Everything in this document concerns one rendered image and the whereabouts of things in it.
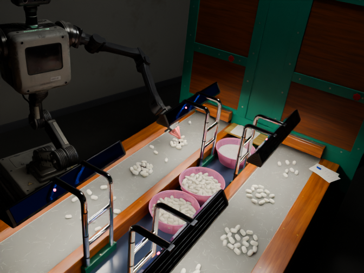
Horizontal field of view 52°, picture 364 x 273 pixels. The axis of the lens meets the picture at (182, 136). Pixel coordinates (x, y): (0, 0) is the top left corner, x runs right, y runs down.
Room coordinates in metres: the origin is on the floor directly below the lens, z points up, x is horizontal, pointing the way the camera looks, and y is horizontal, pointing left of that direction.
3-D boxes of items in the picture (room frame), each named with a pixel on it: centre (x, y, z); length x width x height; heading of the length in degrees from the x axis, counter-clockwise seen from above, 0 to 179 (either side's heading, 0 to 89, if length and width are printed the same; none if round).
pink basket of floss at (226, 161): (2.08, -0.36, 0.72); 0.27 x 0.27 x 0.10
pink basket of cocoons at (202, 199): (1.70, -0.14, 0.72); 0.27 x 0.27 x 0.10
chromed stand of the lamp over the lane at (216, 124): (2.03, -0.10, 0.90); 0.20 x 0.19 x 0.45; 150
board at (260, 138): (2.27, -0.47, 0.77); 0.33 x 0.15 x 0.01; 60
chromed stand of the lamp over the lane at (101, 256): (1.19, 0.38, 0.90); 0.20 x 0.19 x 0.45; 150
